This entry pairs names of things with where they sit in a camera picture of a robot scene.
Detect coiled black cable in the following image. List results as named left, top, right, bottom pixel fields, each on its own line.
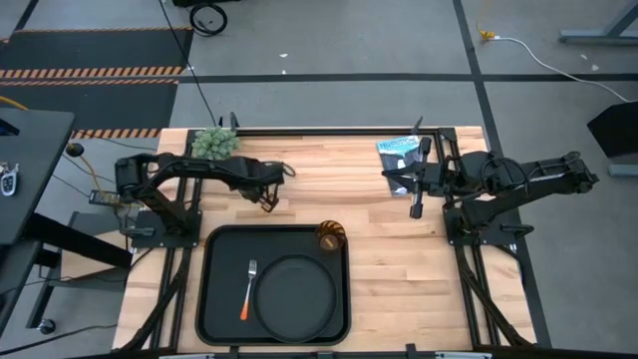
left=188, top=2, right=229, bottom=37

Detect long black floor cable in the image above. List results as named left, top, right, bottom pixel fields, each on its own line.
left=159, top=0, right=220, bottom=129

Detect grey key fob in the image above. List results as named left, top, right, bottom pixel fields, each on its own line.
left=0, top=162, right=20, bottom=197

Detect blue and white magazine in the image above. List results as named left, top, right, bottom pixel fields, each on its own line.
left=376, top=135, right=425, bottom=196

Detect black box on floor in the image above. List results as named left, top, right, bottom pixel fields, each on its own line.
left=586, top=101, right=638, bottom=159

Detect yellow cable plug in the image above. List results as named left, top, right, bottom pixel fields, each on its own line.
left=476, top=0, right=497, bottom=41

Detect silver fork with orange handle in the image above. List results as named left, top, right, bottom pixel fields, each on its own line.
left=239, top=258, right=258, bottom=321

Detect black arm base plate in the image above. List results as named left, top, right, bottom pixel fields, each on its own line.
left=132, top=208, right=203, bottom=249
left=443, top=206, right=517, bottom=246

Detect black plastic serving tray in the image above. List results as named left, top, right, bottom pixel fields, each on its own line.
left=194, top=223, right=352, bottom=347

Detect black striped floor mat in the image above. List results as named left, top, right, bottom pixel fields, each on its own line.
left=0, top=78, right=179, bottom=140
left=0, top=27, right=194, bottom=81

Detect grey desk leg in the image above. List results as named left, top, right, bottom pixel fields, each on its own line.
left=558, top=0, right=638, bottom=46

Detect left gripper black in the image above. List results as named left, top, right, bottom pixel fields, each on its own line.
left=232, top=158, right=286, bottom=214

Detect black desk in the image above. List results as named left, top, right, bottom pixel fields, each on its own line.
left=0, top=107, right=134, bottom=340

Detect orange cable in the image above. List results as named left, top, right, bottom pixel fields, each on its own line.
left=79, top=154, right=109, bottom=200

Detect black power strip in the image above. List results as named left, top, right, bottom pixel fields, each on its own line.
left=89, top=188, right=124, bottom=206

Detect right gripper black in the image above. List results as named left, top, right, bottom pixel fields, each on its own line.
left=382, top=137, right=450, bottom=219

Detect green succulent plant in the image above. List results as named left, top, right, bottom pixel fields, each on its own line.
left=191, top=127, right=240, bottom=162

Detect white floor cable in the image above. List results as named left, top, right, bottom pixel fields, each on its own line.
left=492, top=35, right=638, bottom=104

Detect amber faceted glass cup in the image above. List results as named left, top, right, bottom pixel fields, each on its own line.
left=316, top=219, right=348, bottom=251

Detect round black plate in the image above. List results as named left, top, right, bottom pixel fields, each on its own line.
left=252, top=253, right=339, bottom=344

